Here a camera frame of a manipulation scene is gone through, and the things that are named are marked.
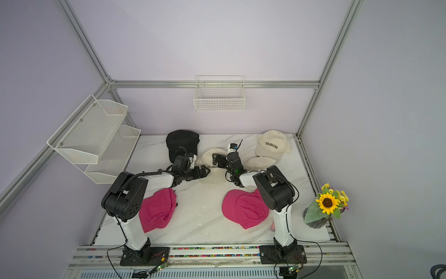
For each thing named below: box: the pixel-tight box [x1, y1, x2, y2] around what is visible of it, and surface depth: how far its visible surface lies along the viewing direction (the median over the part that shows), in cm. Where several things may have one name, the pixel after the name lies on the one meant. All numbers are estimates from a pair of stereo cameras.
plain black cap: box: [166, 130, 200, 164], surface depth 111 cm
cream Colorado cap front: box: [243, 156, 277, 171], surface depth 98 cm
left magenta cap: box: [138, 187, 178, 234], surface depth 85 cm
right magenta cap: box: [221, 188, 271, 230], surface depth 85 cm
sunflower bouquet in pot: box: [303, 182, 350, 230], surface depth 65 cm
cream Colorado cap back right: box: [254, 130, 291, 163], surface depth 112 cm
